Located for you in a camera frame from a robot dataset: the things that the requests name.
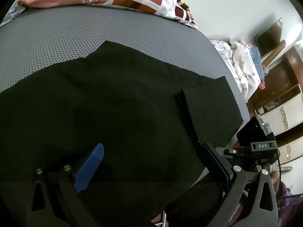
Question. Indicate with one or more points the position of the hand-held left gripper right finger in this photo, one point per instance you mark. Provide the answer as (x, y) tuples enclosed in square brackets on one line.
[(214, 164)]

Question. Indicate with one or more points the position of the pale blue crumpled cloth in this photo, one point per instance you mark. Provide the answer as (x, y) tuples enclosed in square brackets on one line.
[(13, 11)]

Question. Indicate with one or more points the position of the purple printed clothing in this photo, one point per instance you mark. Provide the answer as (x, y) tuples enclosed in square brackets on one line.
[(290, 205)]

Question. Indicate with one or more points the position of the white dotted cloth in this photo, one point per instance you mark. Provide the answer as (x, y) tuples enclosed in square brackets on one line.
[(241, 63)]

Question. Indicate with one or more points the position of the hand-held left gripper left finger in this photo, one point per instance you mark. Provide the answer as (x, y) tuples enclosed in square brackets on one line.
[(88, 167)]

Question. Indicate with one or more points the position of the dark framed mirror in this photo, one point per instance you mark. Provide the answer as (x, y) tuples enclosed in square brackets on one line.
[(269, 36)]

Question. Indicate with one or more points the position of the black pants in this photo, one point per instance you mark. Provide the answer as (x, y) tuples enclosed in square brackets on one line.
[(106, 99)]

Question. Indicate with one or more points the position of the grey mesh mat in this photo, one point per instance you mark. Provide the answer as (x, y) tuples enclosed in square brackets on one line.
[(71, 33)]

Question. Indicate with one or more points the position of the wooden cabinet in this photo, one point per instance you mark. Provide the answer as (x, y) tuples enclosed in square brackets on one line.
[(284, 94)]

